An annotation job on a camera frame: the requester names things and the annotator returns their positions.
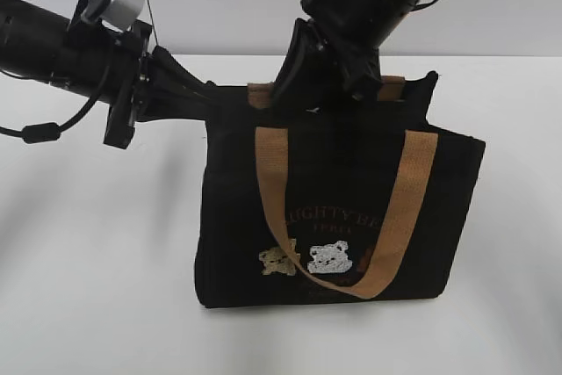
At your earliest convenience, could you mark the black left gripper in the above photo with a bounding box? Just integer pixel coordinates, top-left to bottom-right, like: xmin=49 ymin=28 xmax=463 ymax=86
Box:
xmin=47 ymin=18 xmax=220 ymax=148

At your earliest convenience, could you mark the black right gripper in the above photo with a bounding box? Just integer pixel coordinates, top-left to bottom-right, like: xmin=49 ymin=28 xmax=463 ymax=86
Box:
xmin=271 ymin=18 xmax=383 ymax=108

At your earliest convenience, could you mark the black canvas tote bag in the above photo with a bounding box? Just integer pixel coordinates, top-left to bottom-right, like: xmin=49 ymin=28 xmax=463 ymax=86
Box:
xmin=194 ymin=72 xmax=486 ymax=308

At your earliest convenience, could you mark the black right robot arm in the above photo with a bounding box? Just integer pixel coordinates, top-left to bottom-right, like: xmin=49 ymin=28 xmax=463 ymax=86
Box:
xmin=271 ymin=0 xmax=433 ymax=112

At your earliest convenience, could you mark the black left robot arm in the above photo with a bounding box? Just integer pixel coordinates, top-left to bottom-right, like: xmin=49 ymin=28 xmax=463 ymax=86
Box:
xmin=1 ymin=0 xmax=218 ymax=149

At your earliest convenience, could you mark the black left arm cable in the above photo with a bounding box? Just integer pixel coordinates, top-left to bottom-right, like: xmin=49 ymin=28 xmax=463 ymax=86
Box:
xmin=0 ymin=52 xmax=124 ymax=146

